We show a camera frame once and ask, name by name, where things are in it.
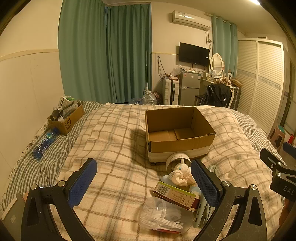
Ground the dark brown suitcase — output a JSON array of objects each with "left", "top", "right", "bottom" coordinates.
[{"left": 231, "top": 86, "right": 242, "bottom": 111}]

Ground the black jacket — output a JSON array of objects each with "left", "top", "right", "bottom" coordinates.
[{"left": 200, "top": 84, "right": 233, "bottom": 108}]

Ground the blue water bottle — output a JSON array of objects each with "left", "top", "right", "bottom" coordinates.
[{"left": 33, "top": 127, "right": 60, "bottom": 160}]

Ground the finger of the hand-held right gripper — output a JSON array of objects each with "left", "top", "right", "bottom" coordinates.
[
  {"left": 260, "top": 148, "right": 287, "bottom": 172},
  {"left": 283, "top": 142, "right": 296, "bottom": 160}
]

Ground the pink tissue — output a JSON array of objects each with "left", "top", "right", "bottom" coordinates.
[{"left": 169, "top": 168, "right": 197, "bottom": 186}]

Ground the green curtain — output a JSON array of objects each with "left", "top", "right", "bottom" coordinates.
[
  {"left": 106, "top": 3, "right": 153, "bottom": 104},
  {"left": 211, "top": 15, "right": 238, "bottom": 80},
  {"left": 59, "top": 0, "right": 110, "bottom": 103}
]

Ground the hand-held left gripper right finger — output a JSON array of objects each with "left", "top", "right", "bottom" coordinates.
[{"left": 191, "top": 159, "right": 265, "bottom": 241}]

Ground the plastic stool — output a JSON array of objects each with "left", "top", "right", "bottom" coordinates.
[{"left": 269, "top": 125, "right": 286, "bottom": 151}]

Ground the white louvred wardrobe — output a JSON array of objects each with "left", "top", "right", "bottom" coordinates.
[{"left": 235, "top": 38, "right": 285, "bottom": 138}]

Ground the person's right hand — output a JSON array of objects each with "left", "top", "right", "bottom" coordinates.
[{"left": 279, "top": 199, "right": 296, "bottom": 227}]

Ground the white round jar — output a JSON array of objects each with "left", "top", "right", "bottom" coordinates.
[{"left": 166, "top": 152, "right": 193, "bottom": 175}]

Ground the white oval mirror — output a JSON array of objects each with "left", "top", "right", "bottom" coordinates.
[{"left": 210, "top": 53, "right": 225, "bottom": 77}]

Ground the dark floral bag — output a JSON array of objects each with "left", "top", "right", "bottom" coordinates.
[{"left": 153, "top": 91, "right": 164, "bottom": 105}]

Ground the green checked bed sheet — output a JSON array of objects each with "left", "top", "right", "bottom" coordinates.
[{"left": 4, "top": 100, "right": 105, "bottom": 212}]

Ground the light blue power strip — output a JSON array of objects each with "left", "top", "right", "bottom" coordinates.
[{"left": 193, "top": 192, "right": 209, "bottom": 229}]

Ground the plaid beige blanket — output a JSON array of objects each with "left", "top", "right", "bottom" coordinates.
[{"left": 54, "top": 103, "right": 286, "bottom": 241}]

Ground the small printed cardboard box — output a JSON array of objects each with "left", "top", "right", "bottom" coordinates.
[{"left": 47, "top": 103, "right": 85, "bottom": 136}]

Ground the clear plastic cup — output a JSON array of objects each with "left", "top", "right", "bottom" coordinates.
[{"left": 137, "top": 197, "right": 194, "bottom": 236}]

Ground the green and white packet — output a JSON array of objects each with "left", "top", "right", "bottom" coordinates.
[{"left": 58, "top": 96, "right": 78, "bottom": 107}]

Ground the black wall television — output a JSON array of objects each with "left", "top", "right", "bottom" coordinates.
[{"left": 179, "top": 42, "right": 211, "bottom": 67}]

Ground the clear plastic bag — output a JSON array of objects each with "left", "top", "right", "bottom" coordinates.
[{"left": 170, "top": 65, "right": 184, "bottom": 77}]

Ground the white mop pole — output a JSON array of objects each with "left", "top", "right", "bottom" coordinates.
[{"left": 145, "top": 51, "right": 149, "bottom": 93}]

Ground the large cardboard box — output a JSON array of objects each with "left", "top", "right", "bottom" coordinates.
[{"left": 145, "top": 106, "right": 216, "bottom": 164}]

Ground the white air conditioner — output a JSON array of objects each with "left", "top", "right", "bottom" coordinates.
[{"left": 171, "top": 10, "right": 212, "bottom": 31}]

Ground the red and yellow carton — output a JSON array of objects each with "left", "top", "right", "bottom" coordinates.
[{"left": 153, "top": 181, "right": 201, "bottom": 211}]

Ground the white suitcase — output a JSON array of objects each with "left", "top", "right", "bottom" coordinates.
[{"left": 162, "top": 78, "right": 180, "bottom": 105}]

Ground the grey small fridge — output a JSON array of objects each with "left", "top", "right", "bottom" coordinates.
[{"left": 179, "top": 71, "right": 204, "bottom": 106}]

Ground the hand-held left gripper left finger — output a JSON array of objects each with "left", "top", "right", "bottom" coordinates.
[{"left": 22, "top": 158, "right": 97, "bottom": 241}]

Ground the large clear water jug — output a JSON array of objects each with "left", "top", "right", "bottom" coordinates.
[{"left": 141, "top": 90, "right": 157, "bottom": 105}]

